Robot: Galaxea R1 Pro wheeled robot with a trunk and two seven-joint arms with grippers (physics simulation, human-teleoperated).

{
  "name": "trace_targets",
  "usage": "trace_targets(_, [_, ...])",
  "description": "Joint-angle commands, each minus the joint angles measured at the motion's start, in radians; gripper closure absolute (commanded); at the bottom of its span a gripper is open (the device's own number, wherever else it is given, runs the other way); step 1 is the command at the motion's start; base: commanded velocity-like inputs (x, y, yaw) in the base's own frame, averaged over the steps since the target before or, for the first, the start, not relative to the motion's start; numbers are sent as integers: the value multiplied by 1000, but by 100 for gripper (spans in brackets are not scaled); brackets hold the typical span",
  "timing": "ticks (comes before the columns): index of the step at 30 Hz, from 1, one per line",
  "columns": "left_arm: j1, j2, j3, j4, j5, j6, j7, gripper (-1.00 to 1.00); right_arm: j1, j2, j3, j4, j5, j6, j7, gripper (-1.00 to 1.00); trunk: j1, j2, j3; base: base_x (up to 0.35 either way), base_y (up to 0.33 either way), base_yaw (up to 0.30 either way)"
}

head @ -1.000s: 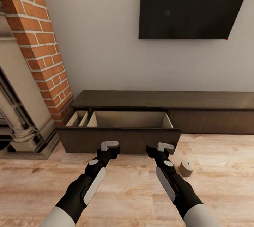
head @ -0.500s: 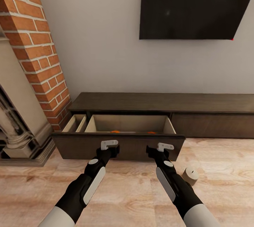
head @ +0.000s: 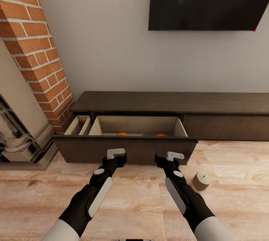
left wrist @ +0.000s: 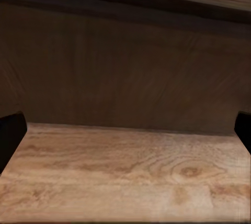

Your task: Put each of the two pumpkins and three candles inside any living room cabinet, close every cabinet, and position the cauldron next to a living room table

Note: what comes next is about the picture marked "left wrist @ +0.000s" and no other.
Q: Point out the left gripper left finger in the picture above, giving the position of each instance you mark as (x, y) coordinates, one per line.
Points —
(12, 130)

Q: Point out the cabinet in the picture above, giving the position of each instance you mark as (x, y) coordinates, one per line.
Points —
(176, 65)

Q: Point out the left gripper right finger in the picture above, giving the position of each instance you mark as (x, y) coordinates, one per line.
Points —
(243, 129)

